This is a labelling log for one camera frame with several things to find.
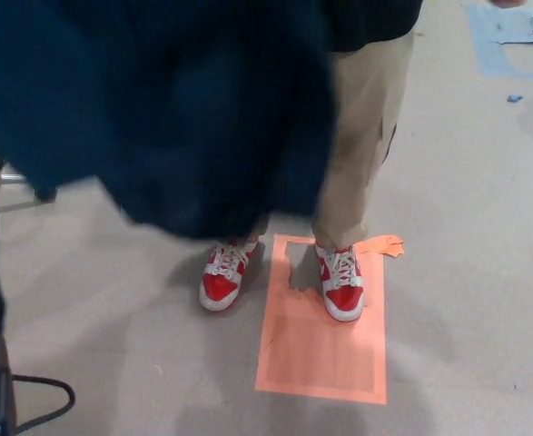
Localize orange floor tape rectangle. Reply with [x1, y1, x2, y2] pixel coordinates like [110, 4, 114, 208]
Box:
[253, 233, 389, 406]

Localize dark teal coat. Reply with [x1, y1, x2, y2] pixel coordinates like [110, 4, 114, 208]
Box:
[0, 0, 341, 243]

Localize person's right red white sneaker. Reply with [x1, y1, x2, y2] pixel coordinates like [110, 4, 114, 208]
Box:
[198, 240, 260, 312]

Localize black caster wheel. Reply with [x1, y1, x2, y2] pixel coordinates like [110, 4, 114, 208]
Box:
[34, 185, 60, 203]

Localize torn orange tape scrap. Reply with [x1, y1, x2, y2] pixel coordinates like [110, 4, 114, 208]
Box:
[359, 233, 406, 260]

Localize person's red white sneaker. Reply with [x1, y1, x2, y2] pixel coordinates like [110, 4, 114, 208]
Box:
[313, 241, 366, 324]
[198, 240, 260, 312]

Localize black cable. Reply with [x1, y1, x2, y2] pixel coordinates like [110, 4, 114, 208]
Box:
[10, 371, 76, 435]

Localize black sweater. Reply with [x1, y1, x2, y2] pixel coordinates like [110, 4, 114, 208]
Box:
[323, 0, 424, 54]

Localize blue floor tape rectangle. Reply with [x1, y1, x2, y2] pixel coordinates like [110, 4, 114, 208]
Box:
[467, 3, 533, 79]

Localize person's left red white sneaker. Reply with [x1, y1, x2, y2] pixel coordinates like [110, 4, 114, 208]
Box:
[313, 241, 366, 324]

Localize beige cargo trousers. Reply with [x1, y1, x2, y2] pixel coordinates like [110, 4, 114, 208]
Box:
[246, 28, 418, 252]

